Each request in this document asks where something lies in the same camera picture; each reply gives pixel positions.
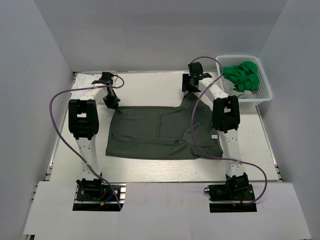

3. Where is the dark grey t-shirt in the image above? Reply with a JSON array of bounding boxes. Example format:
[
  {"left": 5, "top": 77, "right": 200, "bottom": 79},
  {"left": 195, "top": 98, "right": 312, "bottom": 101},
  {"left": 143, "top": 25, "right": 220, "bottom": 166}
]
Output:
[{"left": 105, "top": 93, "right": 223, "bottom": 160}]

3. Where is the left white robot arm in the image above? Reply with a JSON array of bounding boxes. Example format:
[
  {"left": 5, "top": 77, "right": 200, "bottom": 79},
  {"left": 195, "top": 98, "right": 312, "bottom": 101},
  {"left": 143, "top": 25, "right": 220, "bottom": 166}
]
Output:
[{"left": 68, "top": 72, "right": 120, "bottom": 180}]

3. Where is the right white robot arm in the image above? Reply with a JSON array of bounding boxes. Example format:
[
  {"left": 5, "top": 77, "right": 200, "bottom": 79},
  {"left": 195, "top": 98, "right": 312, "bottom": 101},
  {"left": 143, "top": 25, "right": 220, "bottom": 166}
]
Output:
[{"left": 182, "top": 60, "right": 249, "bottom": 200}]

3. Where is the white folded t-shirt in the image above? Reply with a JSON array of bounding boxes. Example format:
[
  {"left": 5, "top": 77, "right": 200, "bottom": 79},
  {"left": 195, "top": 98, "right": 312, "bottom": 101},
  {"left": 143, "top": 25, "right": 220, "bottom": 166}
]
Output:
[{"left": 70, "top": 73, "right": 102, "bottom": 99}]

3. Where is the grey t-shirt in basket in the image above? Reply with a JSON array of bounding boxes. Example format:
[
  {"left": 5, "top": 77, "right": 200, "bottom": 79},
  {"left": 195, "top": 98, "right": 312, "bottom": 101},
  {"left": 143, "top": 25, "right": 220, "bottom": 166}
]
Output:
[{"left": 222, "top": 79, "right": 255, "bottom": 99}]

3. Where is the white plastic basket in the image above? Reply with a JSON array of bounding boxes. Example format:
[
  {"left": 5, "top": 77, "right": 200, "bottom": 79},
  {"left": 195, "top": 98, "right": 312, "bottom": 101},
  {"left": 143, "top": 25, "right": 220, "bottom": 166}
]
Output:
[{"left": 216, "top": 55, "right": 273, "bottom": 106}]

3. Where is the green t-shirt in basket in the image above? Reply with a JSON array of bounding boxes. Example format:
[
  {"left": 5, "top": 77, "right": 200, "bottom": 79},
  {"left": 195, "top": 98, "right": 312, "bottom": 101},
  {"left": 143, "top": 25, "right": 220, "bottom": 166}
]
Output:
[{"left": 223, "top": 61, "right": 260, "bottom": 93}]

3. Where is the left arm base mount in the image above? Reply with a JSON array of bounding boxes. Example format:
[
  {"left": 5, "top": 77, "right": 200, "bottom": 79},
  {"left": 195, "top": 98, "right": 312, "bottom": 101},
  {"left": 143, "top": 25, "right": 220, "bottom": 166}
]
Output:
[{"left": 72, "top": 178, "right": 126, "bottom": 212}]

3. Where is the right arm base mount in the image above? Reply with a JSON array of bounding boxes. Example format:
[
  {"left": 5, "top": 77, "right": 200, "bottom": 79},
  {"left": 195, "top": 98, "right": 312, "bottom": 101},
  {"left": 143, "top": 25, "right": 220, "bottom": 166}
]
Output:
[{"left": 203, "top": 184, "right": 257, "bottom": 213}]

